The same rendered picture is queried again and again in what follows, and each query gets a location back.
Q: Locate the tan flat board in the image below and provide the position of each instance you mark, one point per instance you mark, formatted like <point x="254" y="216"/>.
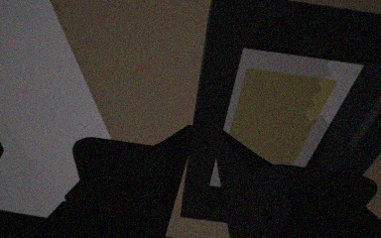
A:
<point x="141" y="60"/>

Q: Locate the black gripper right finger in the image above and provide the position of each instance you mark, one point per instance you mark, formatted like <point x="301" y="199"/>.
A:
<point x="252" y="188"/>

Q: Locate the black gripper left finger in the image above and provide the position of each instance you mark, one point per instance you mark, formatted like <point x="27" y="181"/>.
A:
<point x="160" y="166"/>

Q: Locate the black picture frame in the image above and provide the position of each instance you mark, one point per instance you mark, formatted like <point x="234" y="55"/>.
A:
<point x="297" y="83"/>

